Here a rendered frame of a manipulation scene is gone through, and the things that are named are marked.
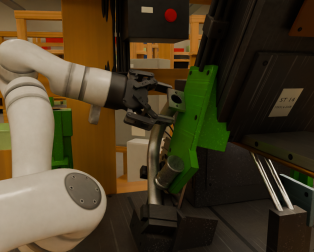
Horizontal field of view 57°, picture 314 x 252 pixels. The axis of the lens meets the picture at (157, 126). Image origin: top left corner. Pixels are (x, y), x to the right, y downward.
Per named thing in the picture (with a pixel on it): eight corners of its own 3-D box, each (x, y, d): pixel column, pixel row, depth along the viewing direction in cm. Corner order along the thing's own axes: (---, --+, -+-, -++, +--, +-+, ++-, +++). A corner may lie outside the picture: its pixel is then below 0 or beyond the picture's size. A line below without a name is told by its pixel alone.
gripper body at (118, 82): (106, 91, 55) (152, 103, 58) (109, 61, 60) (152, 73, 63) (97, 115, 60) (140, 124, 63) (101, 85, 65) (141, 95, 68)
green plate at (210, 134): (220, 177, 59) (249, 75, 57) (184, 170, 56) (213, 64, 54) (197, 161, 70) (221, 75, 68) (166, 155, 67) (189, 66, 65)
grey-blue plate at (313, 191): (312, 256, 57) (319, 189, 55) (303, 258, 57) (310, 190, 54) (279, 232, 66) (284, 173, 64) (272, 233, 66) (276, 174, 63)
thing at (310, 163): (395, 171, 47) (398, 153, 47) (314, 180, 43) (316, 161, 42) (254, 128, 84) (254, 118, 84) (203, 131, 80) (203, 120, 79)
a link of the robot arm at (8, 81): (-5, 77, 59) (4, 127, 51) (-5, 39, 53) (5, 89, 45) (32, 78, 62) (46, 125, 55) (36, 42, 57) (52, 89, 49)
